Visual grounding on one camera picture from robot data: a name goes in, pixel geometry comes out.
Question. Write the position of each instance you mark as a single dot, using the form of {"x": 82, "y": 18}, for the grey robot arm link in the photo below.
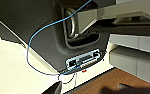
{"x": 107, "y": 15}

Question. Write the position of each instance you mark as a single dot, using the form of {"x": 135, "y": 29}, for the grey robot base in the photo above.
{"x": 137, "y": 53}

